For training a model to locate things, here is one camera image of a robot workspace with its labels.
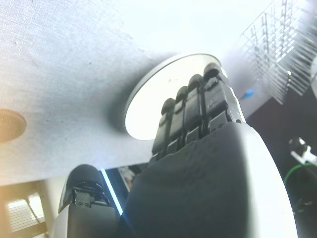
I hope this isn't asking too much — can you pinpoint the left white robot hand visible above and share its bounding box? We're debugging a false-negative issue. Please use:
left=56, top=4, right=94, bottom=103
left=49, top=63, right=298, bottom=238

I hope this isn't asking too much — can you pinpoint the white column with blue strip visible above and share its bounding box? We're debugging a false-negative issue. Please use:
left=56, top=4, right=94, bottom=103
left=99, top=163, right=139, bottom=216

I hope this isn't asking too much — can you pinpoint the blue block with two holes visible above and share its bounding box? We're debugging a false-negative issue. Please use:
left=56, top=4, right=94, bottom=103
left=239, top=88, right=255, bottom=101

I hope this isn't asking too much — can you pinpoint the brown round cookie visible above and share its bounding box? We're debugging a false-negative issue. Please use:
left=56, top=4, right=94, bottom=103
left=0, top=108, right=27, bottom=143

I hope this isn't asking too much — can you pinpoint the silver wire dish rack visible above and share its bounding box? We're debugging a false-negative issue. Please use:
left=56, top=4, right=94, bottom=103
left=237, top=0, right=317, bottom=105

